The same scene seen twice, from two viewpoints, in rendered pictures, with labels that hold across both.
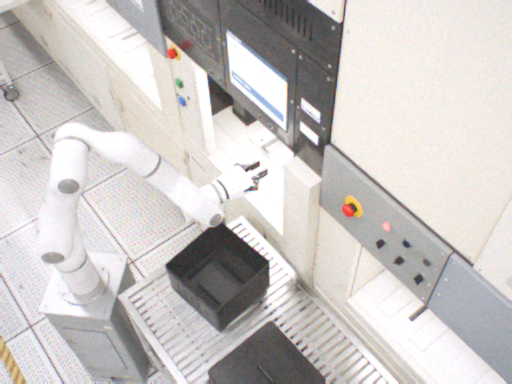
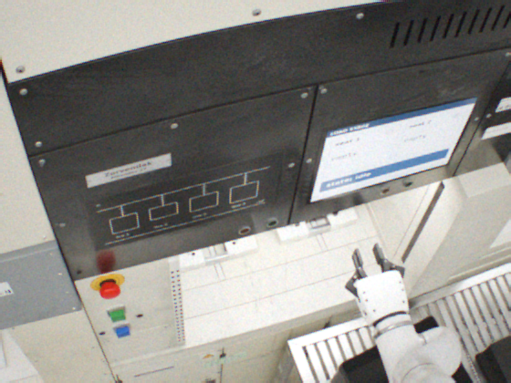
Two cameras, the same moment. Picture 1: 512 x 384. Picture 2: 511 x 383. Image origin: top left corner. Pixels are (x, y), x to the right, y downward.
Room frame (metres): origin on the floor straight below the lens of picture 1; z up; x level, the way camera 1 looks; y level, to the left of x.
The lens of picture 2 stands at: (1.37, 0.74, 2.59)
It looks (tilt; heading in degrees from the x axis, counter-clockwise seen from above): 59 degrees down; 281
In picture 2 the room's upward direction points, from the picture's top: 7 degrees clockwise
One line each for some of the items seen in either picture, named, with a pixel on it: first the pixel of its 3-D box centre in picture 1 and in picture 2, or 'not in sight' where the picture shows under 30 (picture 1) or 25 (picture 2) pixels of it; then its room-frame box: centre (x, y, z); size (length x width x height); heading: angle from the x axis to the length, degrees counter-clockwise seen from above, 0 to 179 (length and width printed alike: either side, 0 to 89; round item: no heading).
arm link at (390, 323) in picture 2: (217, 191); (391, 326); (1.17, 0.14, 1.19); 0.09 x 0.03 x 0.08; 33
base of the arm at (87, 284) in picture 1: (77, 270); not in sight; (1.08, 0.70, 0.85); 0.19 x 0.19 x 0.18
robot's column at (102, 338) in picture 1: (107, 322); not in sight; (1.08, 0.70, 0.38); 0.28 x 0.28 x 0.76; 81
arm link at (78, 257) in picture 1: (61, 233); not in sight; (1.11, 0.70, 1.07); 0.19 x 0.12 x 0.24; 6
